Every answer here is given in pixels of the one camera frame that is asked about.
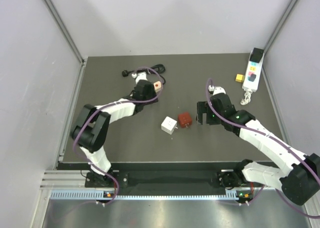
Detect white power strip coloured sockets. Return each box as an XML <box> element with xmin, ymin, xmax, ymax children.
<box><xmin>242</xmin><ymin>51</ymin><xmax>265</xmax><ymax>92</ymax></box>

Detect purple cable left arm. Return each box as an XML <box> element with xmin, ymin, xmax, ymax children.
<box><xmin>72</xmin><ymin>67</ymin><xmax>165</xmax><ymax>209</ymax></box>

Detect slotted grey cable duct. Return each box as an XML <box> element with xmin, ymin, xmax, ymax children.
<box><xmin>50</xmin><ymin>190</ymin><xmax>239</xmax><ymax>201</ymax></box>

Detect beige power strip red sockets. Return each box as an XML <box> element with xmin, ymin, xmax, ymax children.
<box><xmin>153</xmin><ymin>81</ymin><xmax>163</xmax><ymax>93</ymax></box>

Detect red patterned plug adapter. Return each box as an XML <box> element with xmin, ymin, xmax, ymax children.
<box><xmin>177</xmin><ymin>112</ymin><xmax>193</xmax><ymax>128</ymax></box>

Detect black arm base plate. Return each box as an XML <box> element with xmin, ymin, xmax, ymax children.
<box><xmin>87</xmin><ymin>170</ymin><xmax>249</xmax><ymax>189</ymax></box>

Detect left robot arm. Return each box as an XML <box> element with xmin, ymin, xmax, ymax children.
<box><xmin>70</xmin><ymin>80</ymin><xmax>158</xmax><ymax>187</ymax></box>

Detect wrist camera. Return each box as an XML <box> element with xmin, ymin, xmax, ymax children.
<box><xmin>208</xmin><ymin>85</ymin><xmax>226</xmax><ymax>96</ymax></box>
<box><xmin>131</xmin><ymin>72</ymin><xmax>148</xmax><ymax>84</ymax></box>

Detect black adapter on white strip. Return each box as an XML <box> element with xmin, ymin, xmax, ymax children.
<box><xmin>249</xmin><ymin>47</ymin><xmax>264</xmax><ymax>63</ymax></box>

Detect white cube socket adapter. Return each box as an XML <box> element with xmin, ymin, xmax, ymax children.
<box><xmin>161</xmin><ymin>116</ymin><xmax>178</xmax><ymax>135</ymax></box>

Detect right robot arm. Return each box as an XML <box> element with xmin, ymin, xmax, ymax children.
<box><xmin>196</xmin><ymin>92</ymin><xmax>320</xmax><ymax>206</ymax></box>

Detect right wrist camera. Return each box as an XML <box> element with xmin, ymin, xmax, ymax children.
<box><xmin>208</xmin><ymin>85</ymin><xmax>226</xmax><ymax>96</ymax></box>

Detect black power strip cable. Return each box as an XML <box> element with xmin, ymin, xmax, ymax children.
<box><xmin>121</xmin><ymin>64</ymin><xmax>166</xmax><ymax>85</ymax></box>

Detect yellow cube block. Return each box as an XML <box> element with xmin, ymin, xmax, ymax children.
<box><xmin>235</xmin><ymin>74</ymin><xmax>245</xmax><ymax>83</ymax></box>

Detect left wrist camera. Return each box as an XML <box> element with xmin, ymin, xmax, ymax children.
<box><xmin>131</xmin><ymin>72</ymin><xmax>148</xmax><ymax>84</ymax></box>

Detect white coiled strip cable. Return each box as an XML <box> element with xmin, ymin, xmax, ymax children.
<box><xmin>240</xmin><ymin>88</ymin><xmax>253</xmax><ymax>106</ymax></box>

